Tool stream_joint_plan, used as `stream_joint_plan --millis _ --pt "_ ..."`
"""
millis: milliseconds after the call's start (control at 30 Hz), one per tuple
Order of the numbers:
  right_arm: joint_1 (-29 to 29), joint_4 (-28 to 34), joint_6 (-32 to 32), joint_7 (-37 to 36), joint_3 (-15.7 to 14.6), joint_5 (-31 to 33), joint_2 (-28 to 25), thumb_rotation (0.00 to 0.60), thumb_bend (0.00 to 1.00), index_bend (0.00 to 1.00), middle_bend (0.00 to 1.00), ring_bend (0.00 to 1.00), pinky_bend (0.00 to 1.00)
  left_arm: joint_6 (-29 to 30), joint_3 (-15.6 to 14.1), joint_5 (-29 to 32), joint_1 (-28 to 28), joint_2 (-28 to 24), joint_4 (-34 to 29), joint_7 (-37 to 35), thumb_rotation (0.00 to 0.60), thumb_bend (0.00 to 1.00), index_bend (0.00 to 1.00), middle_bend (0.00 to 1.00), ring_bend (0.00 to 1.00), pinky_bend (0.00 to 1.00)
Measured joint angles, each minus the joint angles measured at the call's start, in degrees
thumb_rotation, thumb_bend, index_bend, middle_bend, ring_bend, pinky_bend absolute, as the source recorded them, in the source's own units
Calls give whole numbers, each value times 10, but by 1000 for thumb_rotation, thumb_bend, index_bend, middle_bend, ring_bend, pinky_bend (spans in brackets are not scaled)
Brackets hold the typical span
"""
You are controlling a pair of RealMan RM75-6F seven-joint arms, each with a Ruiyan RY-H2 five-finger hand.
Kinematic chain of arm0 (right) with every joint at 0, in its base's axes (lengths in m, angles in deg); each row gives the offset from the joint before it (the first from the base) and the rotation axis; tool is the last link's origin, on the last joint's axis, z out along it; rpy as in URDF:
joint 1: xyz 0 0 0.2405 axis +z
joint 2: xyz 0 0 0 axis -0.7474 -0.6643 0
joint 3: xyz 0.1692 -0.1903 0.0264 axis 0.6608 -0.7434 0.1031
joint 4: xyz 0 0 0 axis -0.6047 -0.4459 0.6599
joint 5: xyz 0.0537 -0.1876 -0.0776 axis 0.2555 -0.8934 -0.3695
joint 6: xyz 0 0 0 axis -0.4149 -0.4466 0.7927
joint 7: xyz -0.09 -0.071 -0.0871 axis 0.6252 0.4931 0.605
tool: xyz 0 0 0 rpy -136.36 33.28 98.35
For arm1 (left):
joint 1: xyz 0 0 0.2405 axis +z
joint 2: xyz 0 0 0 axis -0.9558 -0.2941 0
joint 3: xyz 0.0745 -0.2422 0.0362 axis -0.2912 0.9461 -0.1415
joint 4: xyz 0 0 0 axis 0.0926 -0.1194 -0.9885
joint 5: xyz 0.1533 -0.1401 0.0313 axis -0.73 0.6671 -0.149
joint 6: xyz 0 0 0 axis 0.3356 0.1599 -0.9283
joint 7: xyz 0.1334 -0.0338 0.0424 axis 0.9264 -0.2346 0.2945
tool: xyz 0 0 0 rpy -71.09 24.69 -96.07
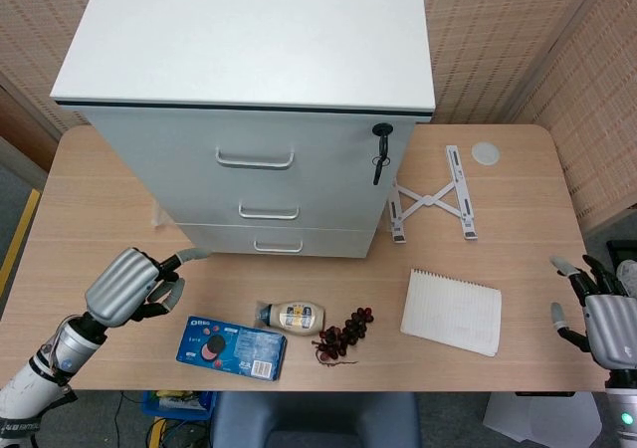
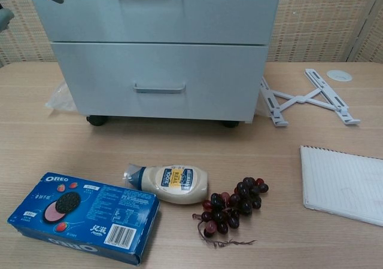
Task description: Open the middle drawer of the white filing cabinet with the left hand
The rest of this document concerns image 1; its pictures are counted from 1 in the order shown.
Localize shallow grey drawer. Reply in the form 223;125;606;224
145;186;394;234

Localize crumpled white plastic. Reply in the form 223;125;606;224
615;261;637;296

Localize beige woven partition screen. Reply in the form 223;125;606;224
0;0;616;133
515;0;637;235

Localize black cabinet key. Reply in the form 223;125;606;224
372;153;392;186
371;122;395;159

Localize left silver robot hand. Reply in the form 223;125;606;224
84;247;213;329

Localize grey drawer with key lock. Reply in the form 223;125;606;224
82;108;419;194

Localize blue Oreo cookie box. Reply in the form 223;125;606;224
175;315;289;381

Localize dark purple grape bunch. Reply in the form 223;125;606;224
312;307;375;368

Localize blue office chair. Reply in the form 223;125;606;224
212;391;422;448

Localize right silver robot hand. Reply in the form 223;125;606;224
549;254;637;369

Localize tall grey drawer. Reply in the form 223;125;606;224
173;222;375;260

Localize tangled coloured cables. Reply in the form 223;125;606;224
146;415;215;448

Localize blue plastic storage bin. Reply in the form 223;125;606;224
141;390;218;422

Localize round white desk grommet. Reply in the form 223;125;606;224
471;141;502;166

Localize white folding laptop stand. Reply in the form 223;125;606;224
386;143;480;244

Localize white plastic waste bin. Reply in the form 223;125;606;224
482;391;606;445

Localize white spiral notebook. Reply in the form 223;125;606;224
400;267;503;358

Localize mayonnaise squeeze bottle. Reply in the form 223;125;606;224
254;300;327;334

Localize black box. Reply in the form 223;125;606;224
605;238;637;270

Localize white grey drawer cabinet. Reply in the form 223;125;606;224
49;0;437;260

